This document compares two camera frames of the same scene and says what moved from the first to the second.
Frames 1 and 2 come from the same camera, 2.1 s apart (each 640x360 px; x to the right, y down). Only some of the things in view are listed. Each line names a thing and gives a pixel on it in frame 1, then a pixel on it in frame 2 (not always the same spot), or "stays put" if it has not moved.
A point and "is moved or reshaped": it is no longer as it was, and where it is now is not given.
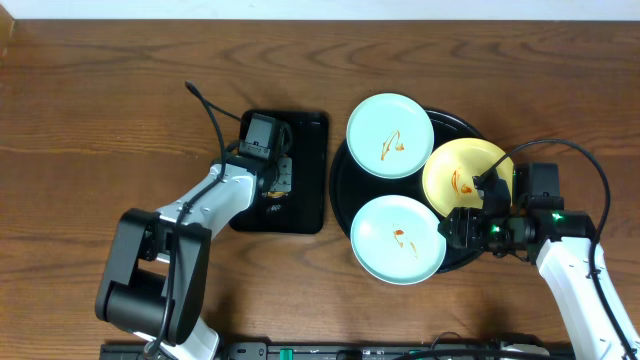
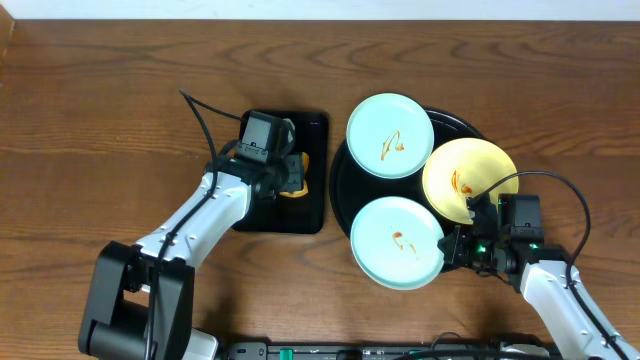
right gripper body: x=463 y=229 -> x=460 y=245
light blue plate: x=390 y=135 stays put
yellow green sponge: x=277 y=195 is moved or reshaped
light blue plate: x=396 y=237 stays put
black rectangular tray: x=304 y=211 stays put
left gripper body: x=282 y=176 stays put
